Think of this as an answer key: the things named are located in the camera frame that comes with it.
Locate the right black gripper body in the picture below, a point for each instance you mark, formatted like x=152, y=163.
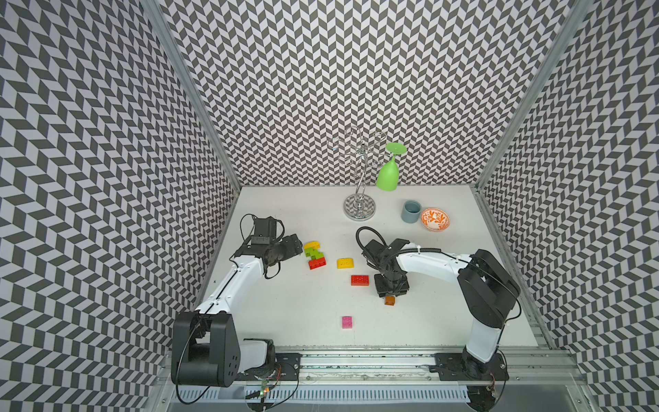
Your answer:
x=395, y=282

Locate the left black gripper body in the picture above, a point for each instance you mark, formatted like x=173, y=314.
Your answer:
x=276, y=251

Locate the green lego brick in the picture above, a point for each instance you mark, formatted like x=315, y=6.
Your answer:
x=313, y=254

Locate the yellow long lego brick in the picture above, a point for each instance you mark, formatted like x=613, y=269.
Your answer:
x=312, y=245

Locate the red long lego brick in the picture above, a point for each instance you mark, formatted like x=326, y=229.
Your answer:
x=360, y=280
x=317, y=263

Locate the red long lego brick front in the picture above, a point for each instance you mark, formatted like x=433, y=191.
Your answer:
x=360, y=280

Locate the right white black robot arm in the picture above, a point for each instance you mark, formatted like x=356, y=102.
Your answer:
x=489, y=291

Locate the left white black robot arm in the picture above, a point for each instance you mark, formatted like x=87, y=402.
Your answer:
x=207, y=350

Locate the yellow curved lego brick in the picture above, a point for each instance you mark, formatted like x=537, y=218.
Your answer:
x=345, y=263

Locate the pink lego brick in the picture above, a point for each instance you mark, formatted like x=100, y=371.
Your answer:
x=347, y=322

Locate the grey blue cup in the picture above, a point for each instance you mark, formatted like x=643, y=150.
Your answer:
x=411, y=212

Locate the orange patterned small bowl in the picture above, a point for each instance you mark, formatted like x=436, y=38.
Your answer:
x=435, y=220

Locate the chrome mug tree stand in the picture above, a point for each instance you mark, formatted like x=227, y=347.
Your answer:
x=359, y=145

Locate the green plastic wine glass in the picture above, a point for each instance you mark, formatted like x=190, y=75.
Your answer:
x=388, y=177

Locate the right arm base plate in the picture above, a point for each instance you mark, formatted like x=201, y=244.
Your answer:
x=465, y=367

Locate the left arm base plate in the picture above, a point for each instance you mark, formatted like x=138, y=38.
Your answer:
x=280, y=366

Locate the aluminium front rail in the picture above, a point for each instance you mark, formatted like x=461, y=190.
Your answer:
x=417, y=366

